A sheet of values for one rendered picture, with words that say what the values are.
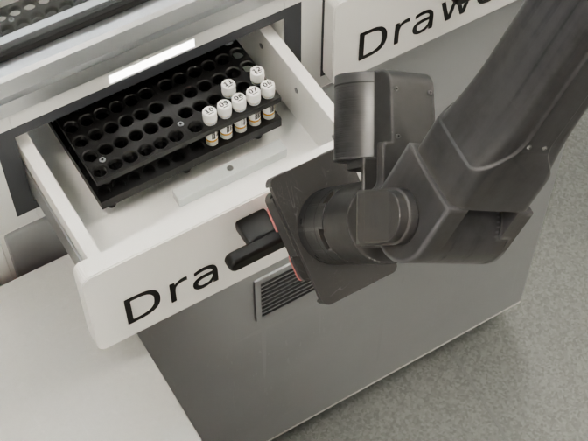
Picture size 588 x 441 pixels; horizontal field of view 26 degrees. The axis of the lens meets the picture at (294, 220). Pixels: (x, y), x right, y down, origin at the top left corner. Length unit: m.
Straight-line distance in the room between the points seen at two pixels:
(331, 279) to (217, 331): 0.57
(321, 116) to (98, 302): 0.26
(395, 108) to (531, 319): 1.25
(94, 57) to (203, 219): 0.16
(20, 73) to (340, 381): 0.91
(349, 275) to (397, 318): 0.81
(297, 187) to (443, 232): 0.19
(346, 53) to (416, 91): 0.36
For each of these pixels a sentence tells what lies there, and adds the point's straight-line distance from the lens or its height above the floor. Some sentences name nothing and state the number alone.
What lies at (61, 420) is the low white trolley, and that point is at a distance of 1.11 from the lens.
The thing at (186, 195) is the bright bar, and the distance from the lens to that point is 1.10.
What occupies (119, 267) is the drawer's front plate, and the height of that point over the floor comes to 0.92.
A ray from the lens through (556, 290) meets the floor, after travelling 2.08.
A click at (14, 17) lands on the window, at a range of 1.01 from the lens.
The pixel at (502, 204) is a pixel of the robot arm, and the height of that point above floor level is 1.13.
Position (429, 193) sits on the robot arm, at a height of 1.13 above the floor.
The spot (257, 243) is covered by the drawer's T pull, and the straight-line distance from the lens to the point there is 1.00.
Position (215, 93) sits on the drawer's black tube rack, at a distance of 1.10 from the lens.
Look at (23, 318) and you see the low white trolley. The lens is 1.16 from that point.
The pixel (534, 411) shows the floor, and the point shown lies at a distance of 1.97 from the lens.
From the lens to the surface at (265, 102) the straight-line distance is 1.10.
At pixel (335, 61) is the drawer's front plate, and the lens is 1.19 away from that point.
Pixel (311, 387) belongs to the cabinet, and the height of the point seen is 0.17.
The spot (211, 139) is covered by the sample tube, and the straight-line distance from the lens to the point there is 1.10.
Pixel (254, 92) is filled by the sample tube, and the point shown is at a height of 0.91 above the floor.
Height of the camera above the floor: 1.74
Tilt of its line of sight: 55 degrees down
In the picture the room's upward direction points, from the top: straight up
